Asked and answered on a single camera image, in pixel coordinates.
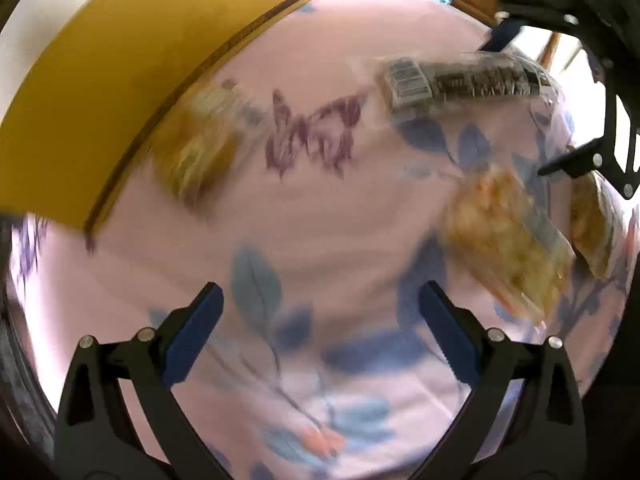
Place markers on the yellow white cardboard box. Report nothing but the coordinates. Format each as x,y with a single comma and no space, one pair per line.
86,109

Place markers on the small golden snack packet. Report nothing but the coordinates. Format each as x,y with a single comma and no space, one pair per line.
205,138

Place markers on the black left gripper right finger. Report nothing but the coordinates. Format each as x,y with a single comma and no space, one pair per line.
546,436

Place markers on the brown snack packet at edge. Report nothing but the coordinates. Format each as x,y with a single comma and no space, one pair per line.
596,224

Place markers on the golden pastry snack packet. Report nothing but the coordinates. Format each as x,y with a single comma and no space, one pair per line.
507,242

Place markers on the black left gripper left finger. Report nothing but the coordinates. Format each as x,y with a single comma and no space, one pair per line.
94,434

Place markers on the barcode dark snack packet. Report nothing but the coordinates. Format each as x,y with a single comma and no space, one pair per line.
412,87

